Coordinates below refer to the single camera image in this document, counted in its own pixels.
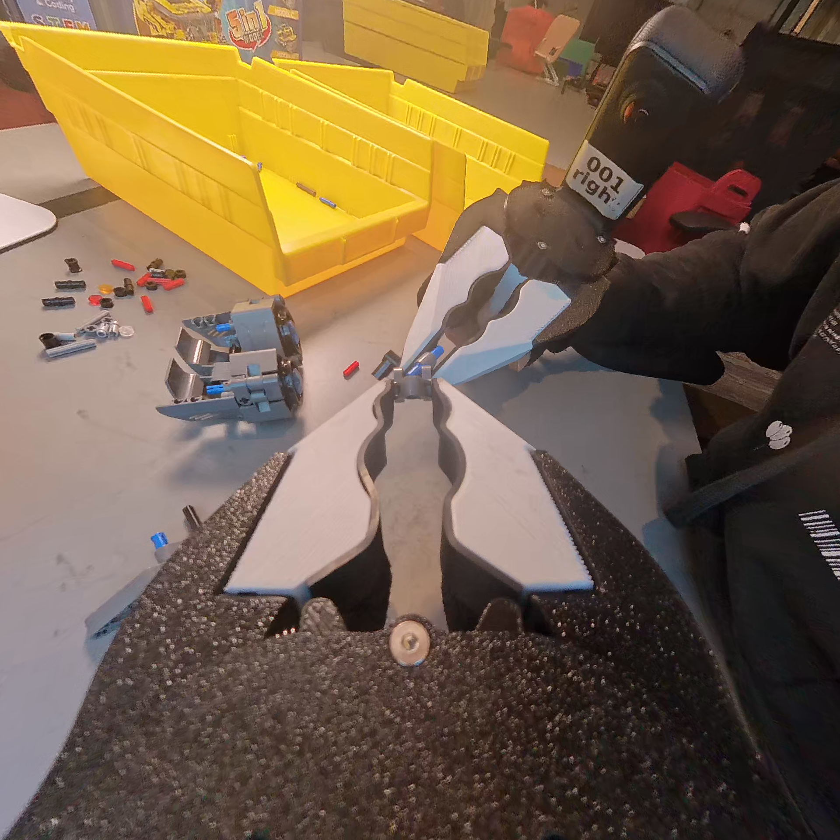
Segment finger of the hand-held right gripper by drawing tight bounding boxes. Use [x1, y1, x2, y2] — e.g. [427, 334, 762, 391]
[399, 225, 513, 374]
[433, 274, 572, 387]

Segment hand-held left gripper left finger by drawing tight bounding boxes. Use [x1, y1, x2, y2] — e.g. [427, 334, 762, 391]
[222, 381, 396, 602]

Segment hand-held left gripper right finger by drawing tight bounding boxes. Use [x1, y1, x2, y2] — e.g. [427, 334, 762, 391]
[433, 379, 597, 597]

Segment black connector with blue pins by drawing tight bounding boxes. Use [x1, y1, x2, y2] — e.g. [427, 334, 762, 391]
[376, 344, 454, 383]

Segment grey angular connector piece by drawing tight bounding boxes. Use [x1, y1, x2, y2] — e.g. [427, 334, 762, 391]
[392, 366, 435, 401]

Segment person's right forearm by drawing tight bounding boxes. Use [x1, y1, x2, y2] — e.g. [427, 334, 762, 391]
[558, 177, 840, 388]

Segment grey desk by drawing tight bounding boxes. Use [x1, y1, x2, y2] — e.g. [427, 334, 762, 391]
[0, 121, 703, 834]

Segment red chair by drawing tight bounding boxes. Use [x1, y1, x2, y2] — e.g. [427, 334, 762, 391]
[617, 163, 763, 256]

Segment grey beam with black axle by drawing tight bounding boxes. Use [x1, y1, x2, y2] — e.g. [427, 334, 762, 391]
[85, 504, 206, 639]

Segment small beige chair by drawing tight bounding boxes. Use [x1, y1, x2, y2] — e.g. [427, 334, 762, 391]
[535, 14, 581, 86]

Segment grey twin engine toy assembly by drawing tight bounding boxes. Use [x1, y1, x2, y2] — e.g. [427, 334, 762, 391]
[156, 295, 305, 424]

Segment large yellow storage bin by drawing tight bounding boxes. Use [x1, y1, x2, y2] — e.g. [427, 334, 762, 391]
[0, 20, 468, 298]

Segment scattered small building pieces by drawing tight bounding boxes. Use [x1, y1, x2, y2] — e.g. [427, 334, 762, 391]
[39, 256, 188, 361]

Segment toy kit box with badge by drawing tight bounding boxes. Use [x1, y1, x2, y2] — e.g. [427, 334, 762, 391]
[131, 0, 263, 63]

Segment white rounded board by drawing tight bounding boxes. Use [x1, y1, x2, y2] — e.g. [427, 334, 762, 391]
[0, 192, 58, 253]

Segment blue toy kit box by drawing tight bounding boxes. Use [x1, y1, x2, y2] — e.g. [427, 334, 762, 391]
[14, 0, 99, 32]

